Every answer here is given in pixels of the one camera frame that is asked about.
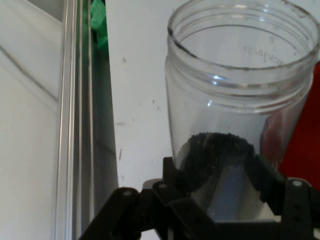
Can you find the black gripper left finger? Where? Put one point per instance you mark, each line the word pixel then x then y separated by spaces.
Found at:
pixel 175 212

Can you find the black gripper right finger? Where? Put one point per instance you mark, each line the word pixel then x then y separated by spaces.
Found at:
pixel 297 207

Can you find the clear plastic jar black seeds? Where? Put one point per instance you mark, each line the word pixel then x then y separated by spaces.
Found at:
pixel 225 87

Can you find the red and black bowl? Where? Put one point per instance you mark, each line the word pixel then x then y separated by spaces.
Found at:
pixel 307 125

